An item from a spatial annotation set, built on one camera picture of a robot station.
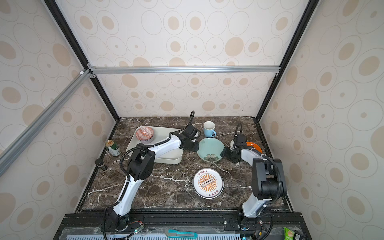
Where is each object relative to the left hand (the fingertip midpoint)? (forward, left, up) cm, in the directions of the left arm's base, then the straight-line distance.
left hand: (200, 144), depth 98 cm
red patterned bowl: (+10, +40, -1) cm, 41 cm away
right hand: (-6, -16, -2) cm, 17 cm away
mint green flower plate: (-2, -6, -3) cm, 7 cm away
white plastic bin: (+12, +30, -5) cm, 32 cm away
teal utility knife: (-48, +12, -2) cm, 50 cm away
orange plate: (+1, -36, -2) cm, 36 cm away
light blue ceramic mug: (+11, -6, +3) cm, 13 cm away
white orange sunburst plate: (-24, -4, -3) cm, 25 cm away
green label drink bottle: (-6, +54, +3) cm, 54 cm away
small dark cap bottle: (-16, +58, +5) cm, 60 cm away
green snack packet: (-49, -41, -2) cm, 63 cm away
